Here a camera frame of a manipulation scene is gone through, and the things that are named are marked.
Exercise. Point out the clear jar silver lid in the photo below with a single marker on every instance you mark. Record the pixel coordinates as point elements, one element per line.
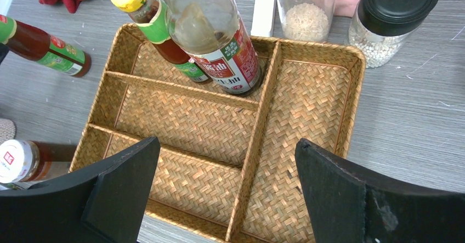
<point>306,20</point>

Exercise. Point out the tall soy sauce bottle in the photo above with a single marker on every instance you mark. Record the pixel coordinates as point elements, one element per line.
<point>213,34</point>

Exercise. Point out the white lid sauce jar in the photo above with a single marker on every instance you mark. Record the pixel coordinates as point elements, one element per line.
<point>24,161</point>

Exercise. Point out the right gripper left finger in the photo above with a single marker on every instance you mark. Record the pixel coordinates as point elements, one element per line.
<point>102,202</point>

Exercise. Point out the woven bamboo divided tray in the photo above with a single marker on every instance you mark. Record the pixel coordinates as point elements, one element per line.
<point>226,169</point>

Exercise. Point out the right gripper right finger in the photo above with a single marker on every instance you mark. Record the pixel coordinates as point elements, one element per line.
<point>351,203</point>

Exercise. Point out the yellow cap chili sauce bottle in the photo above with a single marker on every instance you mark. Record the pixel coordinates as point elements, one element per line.
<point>37,45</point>

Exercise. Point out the black cap sesame shaker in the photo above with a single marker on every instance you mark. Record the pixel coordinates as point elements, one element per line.
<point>379,28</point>

